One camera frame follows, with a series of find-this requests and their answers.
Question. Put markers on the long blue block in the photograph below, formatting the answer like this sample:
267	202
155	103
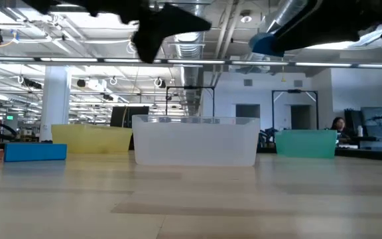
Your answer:
35	152

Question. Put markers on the teal translucent plastic bin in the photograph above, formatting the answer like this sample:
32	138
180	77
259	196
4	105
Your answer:
305	143

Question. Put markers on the white bottle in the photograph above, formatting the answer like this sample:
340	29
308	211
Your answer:
360	131

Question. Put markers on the black monitor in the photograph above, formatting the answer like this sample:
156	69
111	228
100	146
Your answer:
124	116

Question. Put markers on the silver air duct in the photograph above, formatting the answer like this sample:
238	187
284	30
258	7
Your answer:
191	49

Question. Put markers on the clear plastic bin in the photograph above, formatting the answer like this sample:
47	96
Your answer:
196	141

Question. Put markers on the black frame stand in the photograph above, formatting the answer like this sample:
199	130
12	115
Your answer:
293	91
191	88

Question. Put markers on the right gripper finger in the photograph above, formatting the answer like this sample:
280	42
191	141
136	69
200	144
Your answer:
317	33

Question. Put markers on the person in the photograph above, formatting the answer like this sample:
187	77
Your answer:
339	126

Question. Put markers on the blue cube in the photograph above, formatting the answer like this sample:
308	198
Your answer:
262	44

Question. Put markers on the yellow translucent plastic bin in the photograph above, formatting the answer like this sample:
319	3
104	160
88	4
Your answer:
91	138

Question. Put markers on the white pillar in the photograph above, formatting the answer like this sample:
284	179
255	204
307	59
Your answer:
55	103

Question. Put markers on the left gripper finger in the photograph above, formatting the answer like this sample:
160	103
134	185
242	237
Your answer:
181	15
184	28

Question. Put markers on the gray monitor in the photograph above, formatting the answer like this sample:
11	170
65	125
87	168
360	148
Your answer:
376	117

